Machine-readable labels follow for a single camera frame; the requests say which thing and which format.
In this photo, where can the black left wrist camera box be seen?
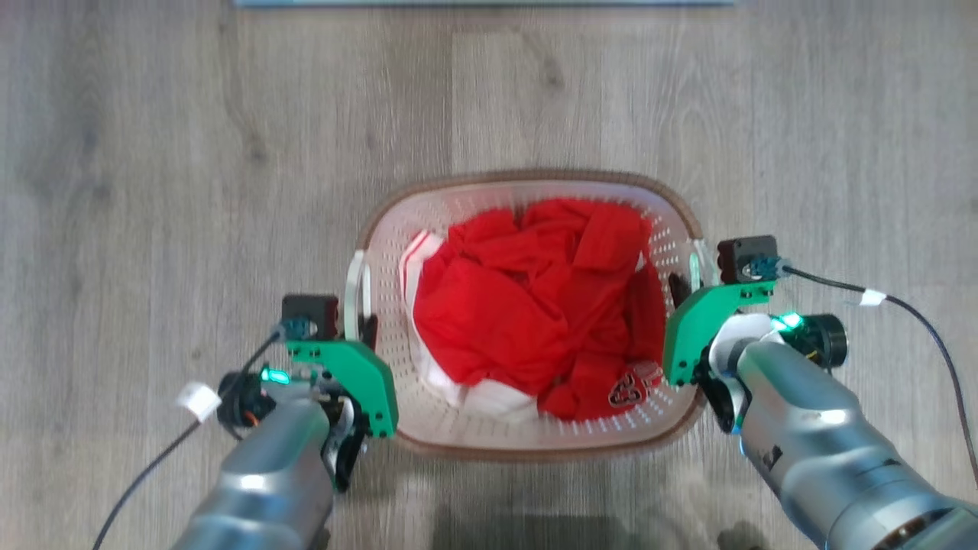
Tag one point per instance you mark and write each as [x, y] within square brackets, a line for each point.
[309, 316]

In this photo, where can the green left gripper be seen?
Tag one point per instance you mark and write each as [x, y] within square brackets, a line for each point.
[365, 382]

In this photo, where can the red and white garment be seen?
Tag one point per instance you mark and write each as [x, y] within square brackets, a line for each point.
[504, 313]

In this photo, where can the white plastic laundry basket brown rim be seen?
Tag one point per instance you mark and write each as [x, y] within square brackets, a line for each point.
[489, 439]

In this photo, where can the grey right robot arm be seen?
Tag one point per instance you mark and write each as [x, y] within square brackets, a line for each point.
[810, 435]

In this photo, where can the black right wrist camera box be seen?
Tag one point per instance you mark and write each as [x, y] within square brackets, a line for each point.
[747, 260]

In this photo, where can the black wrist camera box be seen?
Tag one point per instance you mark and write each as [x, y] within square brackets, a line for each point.
[747, 260]
[309, 316]

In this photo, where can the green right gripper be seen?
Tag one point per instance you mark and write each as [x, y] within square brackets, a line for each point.
[691, 328]

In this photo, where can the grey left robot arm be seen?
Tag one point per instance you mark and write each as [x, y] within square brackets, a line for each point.
[267, 473]

